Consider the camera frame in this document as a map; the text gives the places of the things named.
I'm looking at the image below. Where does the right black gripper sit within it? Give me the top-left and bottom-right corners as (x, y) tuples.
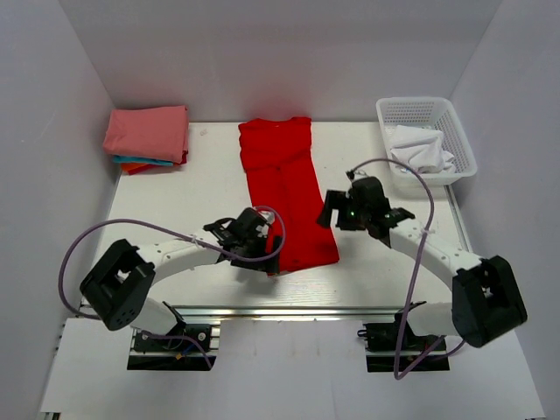
(316, 190), (370, 231)

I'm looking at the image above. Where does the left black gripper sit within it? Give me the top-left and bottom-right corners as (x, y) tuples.
(231, 231), (281, 273)

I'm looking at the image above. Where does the red t shirt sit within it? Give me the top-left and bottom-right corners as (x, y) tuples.
(239, 117), (340, 272)

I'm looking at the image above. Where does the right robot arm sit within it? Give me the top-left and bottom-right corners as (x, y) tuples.
(317, 177), (528, 349)

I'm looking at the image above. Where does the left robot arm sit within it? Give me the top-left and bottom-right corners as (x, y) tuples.
(80, 206), (286, 349)

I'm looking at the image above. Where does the white crumpled t shirt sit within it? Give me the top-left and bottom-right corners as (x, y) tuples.
(388, 125), (456, 174)

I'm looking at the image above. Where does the white plastic basket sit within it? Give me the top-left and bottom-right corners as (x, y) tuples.
(376, 96), (478, 188)

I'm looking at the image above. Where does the orange folded t shirt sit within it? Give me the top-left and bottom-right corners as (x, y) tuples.
(120, 163), (180, 175)

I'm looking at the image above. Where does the pink folded t shirt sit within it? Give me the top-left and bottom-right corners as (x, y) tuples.
(102, 105), (188, 163)

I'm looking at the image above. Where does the teal folded t shirt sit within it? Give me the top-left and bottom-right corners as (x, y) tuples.
(113, 155), (174, 166)

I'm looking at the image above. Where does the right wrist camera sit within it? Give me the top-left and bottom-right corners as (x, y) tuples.
(346, 170), (368, 182)

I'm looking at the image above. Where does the aluminium rail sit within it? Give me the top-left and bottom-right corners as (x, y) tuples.
(78, 305), (494, 323)

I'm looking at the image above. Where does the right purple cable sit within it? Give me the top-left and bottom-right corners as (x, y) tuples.
(346, 157), (467, 381)

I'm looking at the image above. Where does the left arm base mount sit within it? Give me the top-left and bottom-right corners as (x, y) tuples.
(127, 324), (220, 372)

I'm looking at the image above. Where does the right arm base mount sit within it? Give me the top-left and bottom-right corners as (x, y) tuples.
(357, 322), (450, 373)

